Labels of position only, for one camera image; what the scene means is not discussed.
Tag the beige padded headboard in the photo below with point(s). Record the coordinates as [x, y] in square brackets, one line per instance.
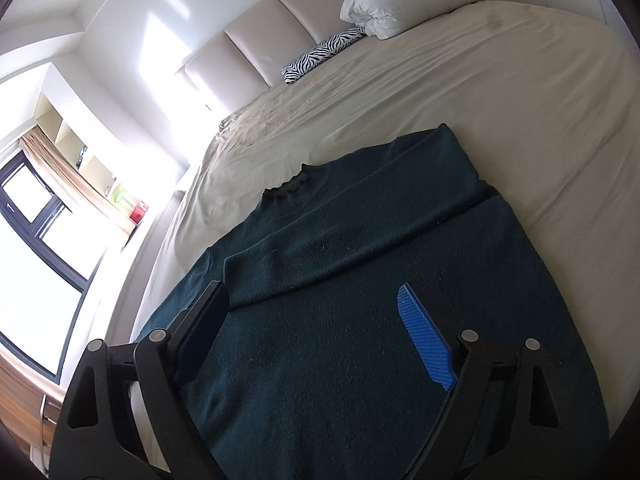
[245, 59]

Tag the white wall shelf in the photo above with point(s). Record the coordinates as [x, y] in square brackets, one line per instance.
[78, 154]

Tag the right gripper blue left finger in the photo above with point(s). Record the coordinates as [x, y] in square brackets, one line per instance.
[193, 332]

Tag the red box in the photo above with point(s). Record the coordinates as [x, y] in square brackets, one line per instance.
[138, 212]

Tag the black framed window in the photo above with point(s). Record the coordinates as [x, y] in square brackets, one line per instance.
[48, 261]

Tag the beige bed sheet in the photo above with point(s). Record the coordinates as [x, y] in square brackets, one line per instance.
[544, 103]

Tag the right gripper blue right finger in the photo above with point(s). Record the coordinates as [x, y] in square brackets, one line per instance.
[433, 349]

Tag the beige curtain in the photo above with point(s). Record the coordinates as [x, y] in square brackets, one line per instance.
[69, 185]

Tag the dark teal knit sweater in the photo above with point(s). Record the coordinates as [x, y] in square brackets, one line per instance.
[313, 375]

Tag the zebra print pillow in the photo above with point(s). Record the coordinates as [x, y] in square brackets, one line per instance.
[320, 53]

